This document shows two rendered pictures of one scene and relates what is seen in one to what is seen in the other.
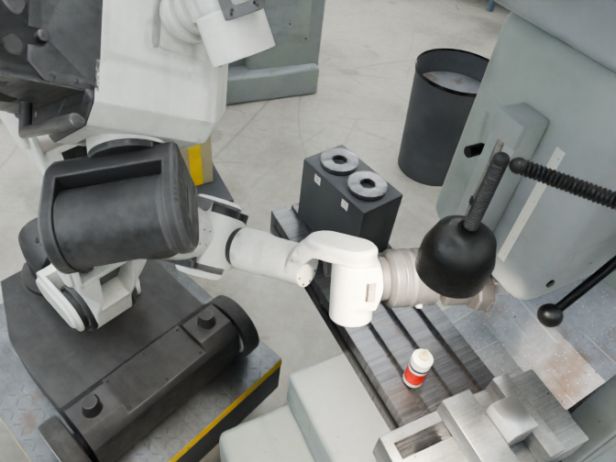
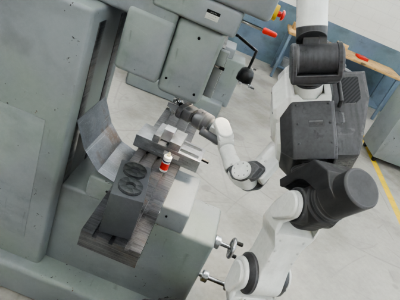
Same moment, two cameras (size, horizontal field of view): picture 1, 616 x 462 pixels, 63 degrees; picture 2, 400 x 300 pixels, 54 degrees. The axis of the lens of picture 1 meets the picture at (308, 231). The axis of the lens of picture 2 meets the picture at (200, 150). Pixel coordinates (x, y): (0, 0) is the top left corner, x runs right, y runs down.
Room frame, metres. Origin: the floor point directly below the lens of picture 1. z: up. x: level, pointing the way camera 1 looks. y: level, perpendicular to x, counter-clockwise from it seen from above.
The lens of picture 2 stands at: (1.80, 0.67, 1.96)
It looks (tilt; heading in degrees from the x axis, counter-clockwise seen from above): 29 degrees down; 211
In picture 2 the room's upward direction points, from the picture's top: 23 degrees clockwise
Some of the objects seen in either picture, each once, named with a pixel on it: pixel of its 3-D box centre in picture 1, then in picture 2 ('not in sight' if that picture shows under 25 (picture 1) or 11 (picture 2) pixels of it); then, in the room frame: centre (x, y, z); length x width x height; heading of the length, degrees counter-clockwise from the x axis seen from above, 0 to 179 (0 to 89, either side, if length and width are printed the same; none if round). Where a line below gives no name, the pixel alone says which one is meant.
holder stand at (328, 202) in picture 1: (346, 203); (126, 197); (0.91, -0.08, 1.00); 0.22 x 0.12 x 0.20; 42
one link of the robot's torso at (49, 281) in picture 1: (90, 284); not in sight; (0.80, 0.57, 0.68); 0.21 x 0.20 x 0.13; 53
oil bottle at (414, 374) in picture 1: (419, 365); (166, 161); (0.52, -0.25, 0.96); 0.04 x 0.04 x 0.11
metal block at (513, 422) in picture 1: (507, 422); (169, 133); (0.40, -0.38, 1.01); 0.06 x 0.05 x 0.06; 30
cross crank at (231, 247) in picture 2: not in sight; (225, 245); (0.27, 0.12, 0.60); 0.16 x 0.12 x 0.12; 122
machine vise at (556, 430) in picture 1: (483, 441); (171, 144); (0.39, -0.35, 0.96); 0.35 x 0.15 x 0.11; 120
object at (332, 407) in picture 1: (419, 408); (146, 186); (0.53, -0.30, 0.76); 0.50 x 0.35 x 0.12; 122
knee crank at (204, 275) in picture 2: not in sight; (218, 281); (0.37, 0.22, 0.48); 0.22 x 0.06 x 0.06; 122
